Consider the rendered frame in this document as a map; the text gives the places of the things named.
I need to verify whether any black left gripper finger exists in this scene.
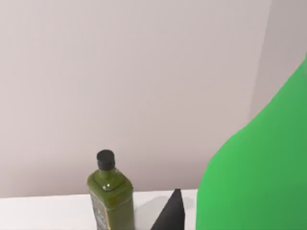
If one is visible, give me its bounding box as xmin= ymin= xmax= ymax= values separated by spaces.
xmin=150 ymin=188 xmax=186 ymax=230

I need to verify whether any bright green bottle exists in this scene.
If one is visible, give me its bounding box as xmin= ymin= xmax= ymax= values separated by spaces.
xmin=195 ymin=51 xmax=307 ymax=230

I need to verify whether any dark green bottle black cap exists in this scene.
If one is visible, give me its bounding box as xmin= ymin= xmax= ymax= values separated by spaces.
xmin=86 ymin=149 xmax=135 ymax=230

